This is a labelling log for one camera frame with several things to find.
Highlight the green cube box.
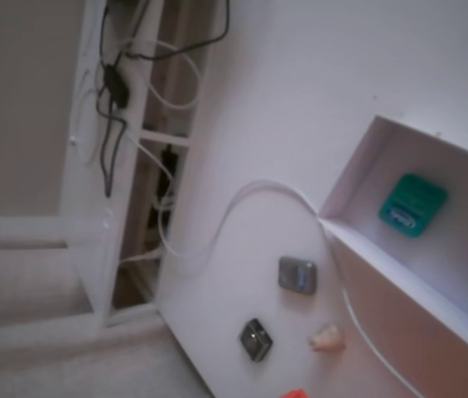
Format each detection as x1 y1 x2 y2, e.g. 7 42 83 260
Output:
377 172 450 239

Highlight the white cardboard box bin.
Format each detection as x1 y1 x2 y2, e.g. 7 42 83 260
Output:
318 114 468 360

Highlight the small beige bear figurine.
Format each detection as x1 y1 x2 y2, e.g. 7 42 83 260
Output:
307 322 347 353

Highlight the black case clear lid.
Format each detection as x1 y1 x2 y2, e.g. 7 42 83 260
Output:
239 317 274 362

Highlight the grey metal tin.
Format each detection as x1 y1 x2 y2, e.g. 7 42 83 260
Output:
277 255 318 296

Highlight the black plug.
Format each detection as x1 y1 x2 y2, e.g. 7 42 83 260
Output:
157 143 180 198

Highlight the long white cable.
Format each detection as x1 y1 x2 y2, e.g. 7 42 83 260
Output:
161 178 425 398

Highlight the white hanging cable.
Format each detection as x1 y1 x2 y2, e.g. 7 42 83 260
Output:
124 132 176 256

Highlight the white frame structure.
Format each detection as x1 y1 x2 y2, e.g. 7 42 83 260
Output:
59 0 214 328

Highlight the white looped cable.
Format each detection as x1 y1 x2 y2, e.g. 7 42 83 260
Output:
123 39 202 111

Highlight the black cable with adapter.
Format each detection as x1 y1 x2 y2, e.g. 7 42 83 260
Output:
95 0 231 198

